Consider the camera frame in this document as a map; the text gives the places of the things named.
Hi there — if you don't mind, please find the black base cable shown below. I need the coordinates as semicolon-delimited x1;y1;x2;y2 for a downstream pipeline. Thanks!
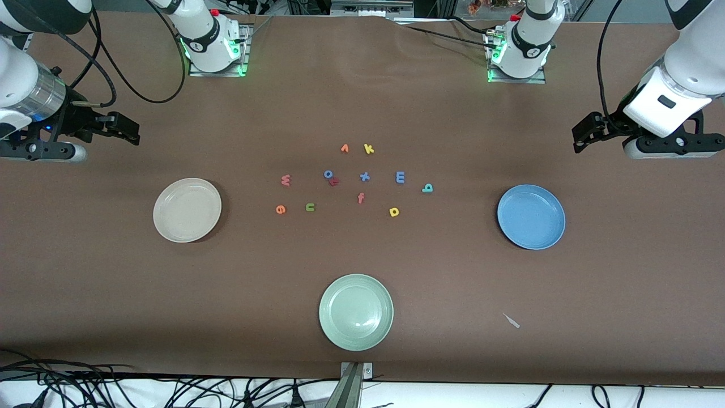
391;19;499;50
447;15;491;36

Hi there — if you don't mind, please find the blue round plate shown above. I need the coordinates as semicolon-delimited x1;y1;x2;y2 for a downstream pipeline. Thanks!
497;184;566;250

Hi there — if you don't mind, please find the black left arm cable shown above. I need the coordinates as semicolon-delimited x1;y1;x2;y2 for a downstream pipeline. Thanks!
598;0;626;128

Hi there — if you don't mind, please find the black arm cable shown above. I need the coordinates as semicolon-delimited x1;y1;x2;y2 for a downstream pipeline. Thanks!
598;0;626;128
34;0;187;108

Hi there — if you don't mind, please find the grey metal bar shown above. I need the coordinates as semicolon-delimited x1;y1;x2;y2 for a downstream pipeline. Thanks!
330;1;414;16

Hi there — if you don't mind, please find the beige round plate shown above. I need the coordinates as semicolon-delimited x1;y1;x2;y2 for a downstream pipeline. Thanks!
153;178;223;244

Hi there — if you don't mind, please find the small metal bracket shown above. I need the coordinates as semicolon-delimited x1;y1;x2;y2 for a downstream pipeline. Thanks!
340;362;373;380

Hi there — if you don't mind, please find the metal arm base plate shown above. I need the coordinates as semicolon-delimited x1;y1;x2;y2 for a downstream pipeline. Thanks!
484;31;547;84
189;24;253;78

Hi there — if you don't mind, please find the brown table cover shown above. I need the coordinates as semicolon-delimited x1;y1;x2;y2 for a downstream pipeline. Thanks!
0;10;725;387

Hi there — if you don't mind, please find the black cable tangle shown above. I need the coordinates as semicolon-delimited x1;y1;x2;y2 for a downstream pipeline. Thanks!
0;348;340;408

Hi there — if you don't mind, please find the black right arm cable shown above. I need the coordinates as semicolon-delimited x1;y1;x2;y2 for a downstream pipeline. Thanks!
34;0;187;108

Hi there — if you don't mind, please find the aluminium profile beam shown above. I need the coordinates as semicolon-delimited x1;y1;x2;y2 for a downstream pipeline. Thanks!
325;363;364;408

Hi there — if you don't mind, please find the green round plate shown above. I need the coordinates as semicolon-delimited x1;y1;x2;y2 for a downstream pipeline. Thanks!
319;274;394;352

